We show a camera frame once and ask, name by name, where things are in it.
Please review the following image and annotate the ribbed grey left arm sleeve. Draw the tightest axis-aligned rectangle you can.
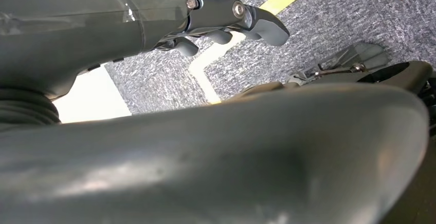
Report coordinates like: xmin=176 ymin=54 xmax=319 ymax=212
xmin=0 ymin=87 xmax=62 ymax=132

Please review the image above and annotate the grey robot foot plate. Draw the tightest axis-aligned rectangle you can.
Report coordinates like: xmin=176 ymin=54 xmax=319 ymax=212
xmin=287 ymin=42 xmax=391 ymax=86

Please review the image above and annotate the dark robot leg shell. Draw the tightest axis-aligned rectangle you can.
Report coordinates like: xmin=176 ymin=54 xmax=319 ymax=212
xmin=306 ymin=61 xmax=434 ymax=96

